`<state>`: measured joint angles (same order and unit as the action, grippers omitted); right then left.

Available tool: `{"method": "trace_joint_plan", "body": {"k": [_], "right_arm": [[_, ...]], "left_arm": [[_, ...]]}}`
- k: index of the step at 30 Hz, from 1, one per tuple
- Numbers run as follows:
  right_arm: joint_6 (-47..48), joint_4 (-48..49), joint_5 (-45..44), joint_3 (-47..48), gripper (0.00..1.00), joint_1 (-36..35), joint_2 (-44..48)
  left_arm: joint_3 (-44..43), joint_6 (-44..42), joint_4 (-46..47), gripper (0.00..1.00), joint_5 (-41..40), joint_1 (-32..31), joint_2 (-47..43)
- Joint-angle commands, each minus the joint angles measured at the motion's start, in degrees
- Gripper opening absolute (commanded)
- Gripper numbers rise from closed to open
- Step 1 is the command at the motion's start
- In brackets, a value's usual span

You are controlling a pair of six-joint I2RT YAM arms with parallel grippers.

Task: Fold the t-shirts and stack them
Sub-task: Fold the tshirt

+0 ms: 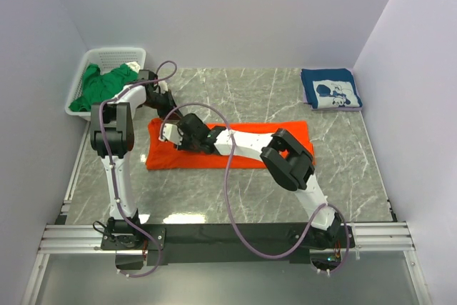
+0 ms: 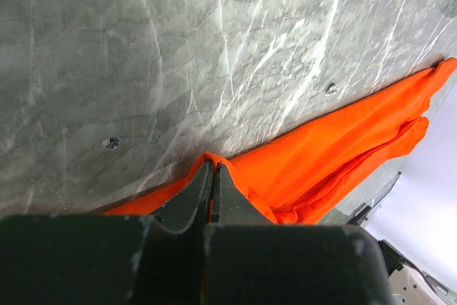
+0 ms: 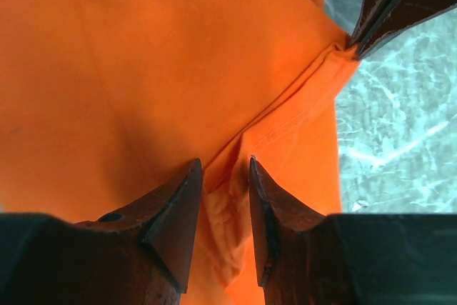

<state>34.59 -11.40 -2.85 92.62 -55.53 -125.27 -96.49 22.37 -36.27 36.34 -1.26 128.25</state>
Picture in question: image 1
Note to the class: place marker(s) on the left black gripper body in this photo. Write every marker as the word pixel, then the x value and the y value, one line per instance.
pixel 166 103

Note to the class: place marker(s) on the orange t shirt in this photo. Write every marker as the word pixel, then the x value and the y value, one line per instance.
pixel 164 155

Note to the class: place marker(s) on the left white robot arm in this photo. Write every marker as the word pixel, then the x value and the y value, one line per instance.
pixel 112 138

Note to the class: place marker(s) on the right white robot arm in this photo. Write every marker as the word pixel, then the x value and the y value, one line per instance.
pixel 289 163

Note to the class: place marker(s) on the white garment in basket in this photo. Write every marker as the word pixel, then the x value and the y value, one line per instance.
pixel 134 66

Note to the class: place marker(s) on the green t shirt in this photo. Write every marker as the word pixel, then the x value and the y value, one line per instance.
pixel 97 87

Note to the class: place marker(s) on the white plastic laundry basket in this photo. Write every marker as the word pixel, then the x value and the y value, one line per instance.
pixel 107 59

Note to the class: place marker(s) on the black base crossbeam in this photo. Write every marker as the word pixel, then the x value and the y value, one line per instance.
pixel 197 243

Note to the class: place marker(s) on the folded blue printed t shirt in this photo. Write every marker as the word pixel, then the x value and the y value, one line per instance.
pixel 328 89

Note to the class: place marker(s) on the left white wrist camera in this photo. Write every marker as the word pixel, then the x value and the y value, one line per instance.
pixel 162 87

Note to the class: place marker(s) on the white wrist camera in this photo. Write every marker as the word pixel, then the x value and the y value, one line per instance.
pixel 162 87
pixel 171 133

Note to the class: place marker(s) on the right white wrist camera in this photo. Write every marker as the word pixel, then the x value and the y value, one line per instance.
pixel 171 133

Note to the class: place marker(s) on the aluminium frame rail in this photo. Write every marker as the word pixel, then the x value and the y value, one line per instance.
pixel 188 196

